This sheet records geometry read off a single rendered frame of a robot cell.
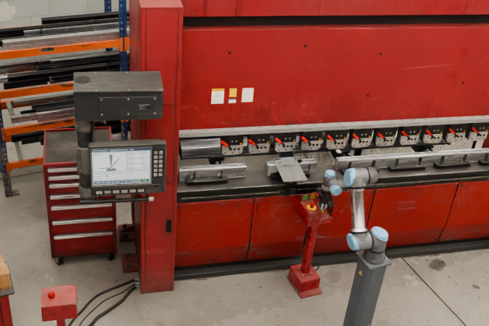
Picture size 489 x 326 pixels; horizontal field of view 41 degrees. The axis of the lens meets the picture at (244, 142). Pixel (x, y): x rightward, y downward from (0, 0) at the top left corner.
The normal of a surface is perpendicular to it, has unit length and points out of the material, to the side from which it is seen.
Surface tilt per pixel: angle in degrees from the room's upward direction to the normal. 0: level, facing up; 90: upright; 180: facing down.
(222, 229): 90
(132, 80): 1
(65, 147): 0
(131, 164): 90
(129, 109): 90
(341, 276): 0
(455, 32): 90
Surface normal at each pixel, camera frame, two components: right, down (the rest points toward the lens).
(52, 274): 0.08, -0.84
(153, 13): 0.22, 0.54
